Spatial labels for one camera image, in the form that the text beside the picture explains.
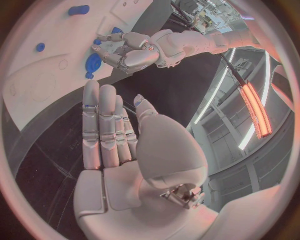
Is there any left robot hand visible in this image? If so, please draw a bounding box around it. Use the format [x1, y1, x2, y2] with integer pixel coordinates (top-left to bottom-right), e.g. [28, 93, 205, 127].
[90, 31, 162, 74]

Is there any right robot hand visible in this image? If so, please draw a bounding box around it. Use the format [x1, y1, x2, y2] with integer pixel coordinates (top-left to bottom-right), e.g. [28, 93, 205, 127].
[73, 79, 220, 240]

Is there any white task board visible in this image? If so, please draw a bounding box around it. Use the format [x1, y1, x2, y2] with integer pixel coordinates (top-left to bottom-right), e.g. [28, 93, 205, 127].
[1, 0, 155, 132]

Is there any blue gear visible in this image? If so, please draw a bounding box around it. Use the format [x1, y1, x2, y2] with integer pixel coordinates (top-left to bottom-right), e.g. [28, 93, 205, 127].
[85, 52, 104, 73]

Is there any long blue cylinder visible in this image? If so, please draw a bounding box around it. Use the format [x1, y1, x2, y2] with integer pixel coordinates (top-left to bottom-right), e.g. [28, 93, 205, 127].
[67, 4, 90, 16]

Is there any glowing light bar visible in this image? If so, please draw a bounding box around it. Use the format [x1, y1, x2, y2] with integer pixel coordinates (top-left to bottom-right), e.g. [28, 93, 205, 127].
[236, 79, 274, 140]

